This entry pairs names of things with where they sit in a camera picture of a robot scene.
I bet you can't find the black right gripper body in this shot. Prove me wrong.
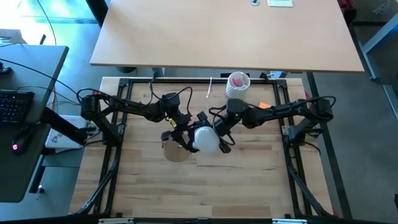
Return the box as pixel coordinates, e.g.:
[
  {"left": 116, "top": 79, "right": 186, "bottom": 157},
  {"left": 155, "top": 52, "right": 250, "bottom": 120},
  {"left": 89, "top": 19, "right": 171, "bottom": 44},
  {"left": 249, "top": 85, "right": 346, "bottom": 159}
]
[{"left": 214, "top": 114, "right": 239, "bottom": 139}]

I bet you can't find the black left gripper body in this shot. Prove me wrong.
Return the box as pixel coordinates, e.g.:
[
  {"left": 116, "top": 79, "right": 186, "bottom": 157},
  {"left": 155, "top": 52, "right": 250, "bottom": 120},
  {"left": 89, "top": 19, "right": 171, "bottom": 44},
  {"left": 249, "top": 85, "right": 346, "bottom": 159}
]
[{"left": 171, "top": 123, "right": 197, "bottom": 139}]

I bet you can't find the wooden-base lamp stand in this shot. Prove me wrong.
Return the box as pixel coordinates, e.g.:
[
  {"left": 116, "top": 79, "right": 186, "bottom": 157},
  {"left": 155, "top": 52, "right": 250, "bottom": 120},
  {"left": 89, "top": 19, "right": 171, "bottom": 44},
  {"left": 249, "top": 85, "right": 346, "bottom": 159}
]
[{"left": 162, "top": 136, "right": 192, "bottom": 163}]

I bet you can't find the white lightbulb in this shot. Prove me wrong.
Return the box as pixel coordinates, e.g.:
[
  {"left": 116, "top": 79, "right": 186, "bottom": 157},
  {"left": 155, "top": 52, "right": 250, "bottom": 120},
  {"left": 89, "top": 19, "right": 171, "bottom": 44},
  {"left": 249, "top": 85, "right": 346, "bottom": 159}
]
[{"left": 192, "top": 125, "right": 221, "bottom": 154}]

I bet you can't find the white lattice pen cup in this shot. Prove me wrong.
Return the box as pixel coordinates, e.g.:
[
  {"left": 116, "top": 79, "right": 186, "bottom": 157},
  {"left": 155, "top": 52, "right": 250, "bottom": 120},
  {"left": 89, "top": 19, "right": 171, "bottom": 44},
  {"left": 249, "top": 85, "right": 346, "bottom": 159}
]
[{"left": 225, "top": 71, "right": 251, "bottom": 100}]

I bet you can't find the large light wooden desk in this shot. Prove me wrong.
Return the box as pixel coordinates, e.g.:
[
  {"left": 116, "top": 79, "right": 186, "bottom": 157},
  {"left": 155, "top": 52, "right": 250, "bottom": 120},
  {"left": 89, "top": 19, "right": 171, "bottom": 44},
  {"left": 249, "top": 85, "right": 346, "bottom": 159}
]
[{"left": 90, "top": 0, "right": 366, "bottom": 74}]

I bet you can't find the black diagonal support bar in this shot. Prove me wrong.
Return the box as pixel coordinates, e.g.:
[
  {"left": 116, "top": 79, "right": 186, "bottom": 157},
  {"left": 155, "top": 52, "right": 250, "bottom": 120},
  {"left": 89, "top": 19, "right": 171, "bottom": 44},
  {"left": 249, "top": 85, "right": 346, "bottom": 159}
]
[{"left": 41, "top": 106, "right": 88, "bottom": 146}]

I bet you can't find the white rectangular desk plate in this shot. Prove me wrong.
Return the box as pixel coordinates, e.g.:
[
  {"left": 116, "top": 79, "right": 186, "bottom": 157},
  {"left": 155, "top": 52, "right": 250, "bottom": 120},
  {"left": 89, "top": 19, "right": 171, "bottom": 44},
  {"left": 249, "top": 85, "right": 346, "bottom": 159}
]
[{"left": 267, "top": 0, "right": 294, "bottom": 8}]

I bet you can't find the black computer mouse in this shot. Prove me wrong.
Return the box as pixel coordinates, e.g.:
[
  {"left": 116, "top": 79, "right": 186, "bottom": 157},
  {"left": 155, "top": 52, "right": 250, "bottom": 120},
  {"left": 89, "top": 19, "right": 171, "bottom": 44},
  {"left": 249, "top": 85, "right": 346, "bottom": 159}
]
[{"left": 11, "top": 126, "right": 34, "bottom": 156}]

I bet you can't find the black keyboard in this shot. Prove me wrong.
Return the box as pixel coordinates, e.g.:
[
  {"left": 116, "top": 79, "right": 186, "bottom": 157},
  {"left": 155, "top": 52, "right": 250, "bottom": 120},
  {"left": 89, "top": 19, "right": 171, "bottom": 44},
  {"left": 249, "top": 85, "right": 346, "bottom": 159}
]
[{"left": 0, "top": 89, "right": 36, "bottom": 124}]

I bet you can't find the grey side desk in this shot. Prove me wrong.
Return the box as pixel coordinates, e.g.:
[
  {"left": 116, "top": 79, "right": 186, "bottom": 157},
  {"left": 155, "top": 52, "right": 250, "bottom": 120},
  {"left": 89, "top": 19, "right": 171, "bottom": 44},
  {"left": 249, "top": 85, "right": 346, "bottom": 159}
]
[{"left": 0, "top": 44, "right": 70, "bottom": 203}]

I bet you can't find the small black desk gadget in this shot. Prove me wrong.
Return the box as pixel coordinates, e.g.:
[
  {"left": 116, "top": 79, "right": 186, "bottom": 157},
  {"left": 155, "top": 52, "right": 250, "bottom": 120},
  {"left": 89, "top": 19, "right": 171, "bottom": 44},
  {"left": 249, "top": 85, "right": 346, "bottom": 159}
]
[{"left": 0, "top": 61, "right": 13, "bottom": 75}]

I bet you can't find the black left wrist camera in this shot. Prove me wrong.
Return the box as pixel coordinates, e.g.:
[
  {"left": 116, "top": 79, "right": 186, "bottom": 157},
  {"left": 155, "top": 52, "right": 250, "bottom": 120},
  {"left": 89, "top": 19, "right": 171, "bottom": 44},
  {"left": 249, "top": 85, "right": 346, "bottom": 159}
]
[{"left": 178, "top": 113, "right": 193, "bottom": 125}]

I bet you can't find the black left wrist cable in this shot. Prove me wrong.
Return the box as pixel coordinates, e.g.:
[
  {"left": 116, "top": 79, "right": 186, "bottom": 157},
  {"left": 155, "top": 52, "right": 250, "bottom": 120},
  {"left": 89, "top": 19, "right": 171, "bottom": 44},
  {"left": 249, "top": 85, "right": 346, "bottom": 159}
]
[{"left": 148, "top": 82, "right": 194, "bottom": 118}]

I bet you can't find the black aluminium table frame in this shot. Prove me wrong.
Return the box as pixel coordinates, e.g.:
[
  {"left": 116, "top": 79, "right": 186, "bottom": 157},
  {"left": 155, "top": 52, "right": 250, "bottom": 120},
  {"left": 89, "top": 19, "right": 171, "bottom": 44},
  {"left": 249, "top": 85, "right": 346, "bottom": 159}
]
[{"left": 73, "top": 77, "right": 335, "bottom": 218}]

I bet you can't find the silver mounting bracket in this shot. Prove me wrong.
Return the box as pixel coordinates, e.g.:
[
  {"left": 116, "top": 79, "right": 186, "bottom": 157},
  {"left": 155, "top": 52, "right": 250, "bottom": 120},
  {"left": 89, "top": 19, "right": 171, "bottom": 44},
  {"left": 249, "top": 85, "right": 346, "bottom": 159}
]
[
  {"left": 98, "top": 217, "right": 135, "bottom": 224},
  {"left": 272, "top": 218, "right": 308, "bottom": 224}
]

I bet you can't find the black floor rail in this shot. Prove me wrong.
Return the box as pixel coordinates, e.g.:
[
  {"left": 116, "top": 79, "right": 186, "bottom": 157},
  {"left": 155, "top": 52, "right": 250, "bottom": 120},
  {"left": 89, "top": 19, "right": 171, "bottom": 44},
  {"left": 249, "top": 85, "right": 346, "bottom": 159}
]
[{"left": 306, "top": 73, "right": 354, "bottom": 218}]

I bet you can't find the grey steel table frame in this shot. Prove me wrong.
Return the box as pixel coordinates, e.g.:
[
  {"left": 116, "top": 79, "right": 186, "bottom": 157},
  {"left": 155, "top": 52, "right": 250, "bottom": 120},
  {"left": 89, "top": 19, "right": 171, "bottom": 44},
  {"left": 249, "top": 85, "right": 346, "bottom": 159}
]
[{"left": 357, "top": 14, "right": 398, "bottom": 121}]

